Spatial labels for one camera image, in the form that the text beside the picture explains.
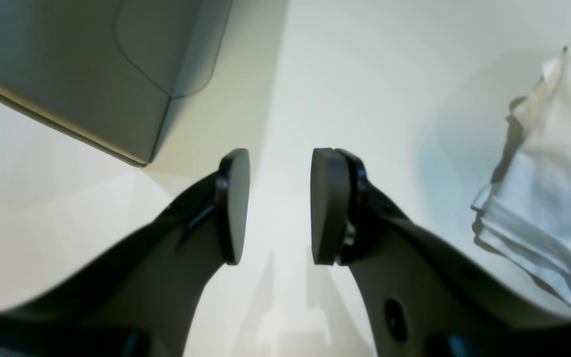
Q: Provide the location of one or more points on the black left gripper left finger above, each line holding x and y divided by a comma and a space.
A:
139, 297

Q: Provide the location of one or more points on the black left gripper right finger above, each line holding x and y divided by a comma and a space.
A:
423, 297

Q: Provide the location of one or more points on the white t-shirt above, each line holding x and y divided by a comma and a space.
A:
526, 216

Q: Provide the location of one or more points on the grey box right side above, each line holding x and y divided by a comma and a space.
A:
106, 71

